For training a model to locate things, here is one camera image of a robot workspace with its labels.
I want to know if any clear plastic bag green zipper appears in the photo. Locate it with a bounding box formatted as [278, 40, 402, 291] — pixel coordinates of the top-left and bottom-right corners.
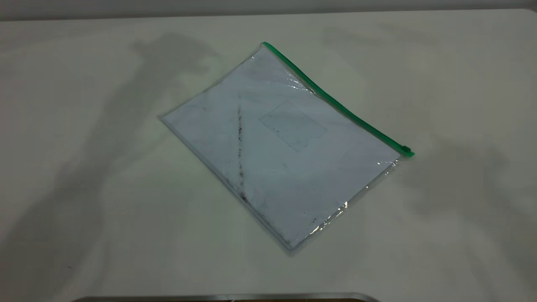
[159, 41, 416, 257]

